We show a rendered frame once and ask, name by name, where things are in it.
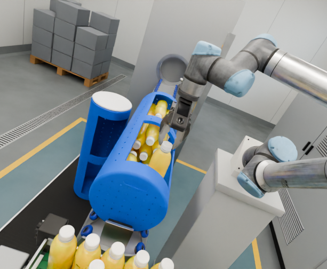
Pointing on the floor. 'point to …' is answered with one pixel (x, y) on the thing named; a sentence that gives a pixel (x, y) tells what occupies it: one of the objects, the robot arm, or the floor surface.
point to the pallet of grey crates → (74, 40)
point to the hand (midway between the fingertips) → (167, 145)
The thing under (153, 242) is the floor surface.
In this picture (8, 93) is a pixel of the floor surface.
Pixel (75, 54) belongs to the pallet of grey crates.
